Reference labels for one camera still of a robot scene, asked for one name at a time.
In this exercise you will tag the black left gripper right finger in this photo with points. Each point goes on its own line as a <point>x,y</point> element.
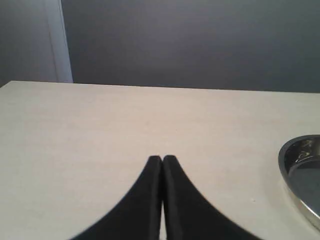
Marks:
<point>188,215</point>

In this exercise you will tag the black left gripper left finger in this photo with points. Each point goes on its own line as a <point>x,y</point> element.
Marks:
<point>137,216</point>

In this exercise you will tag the round stainless steel plate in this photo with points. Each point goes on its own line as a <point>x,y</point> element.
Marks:
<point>299,165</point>

